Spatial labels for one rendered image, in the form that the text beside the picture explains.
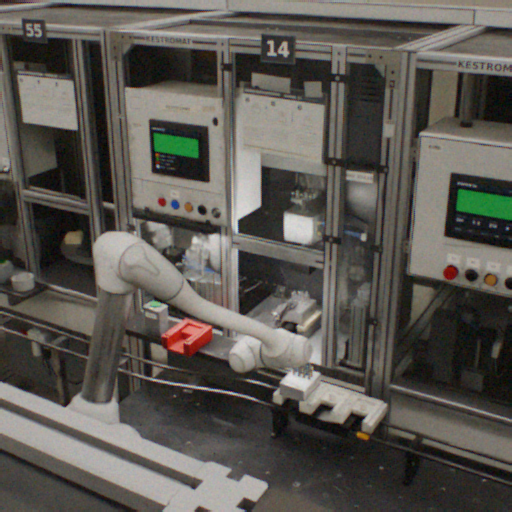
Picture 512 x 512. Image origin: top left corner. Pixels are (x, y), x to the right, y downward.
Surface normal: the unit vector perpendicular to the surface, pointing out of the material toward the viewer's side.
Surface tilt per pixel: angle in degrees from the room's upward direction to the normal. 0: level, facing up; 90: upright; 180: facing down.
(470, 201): 90
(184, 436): 0
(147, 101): 90
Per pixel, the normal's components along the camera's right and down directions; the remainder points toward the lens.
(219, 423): 0.00, -0.91
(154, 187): -0.50, 0.36
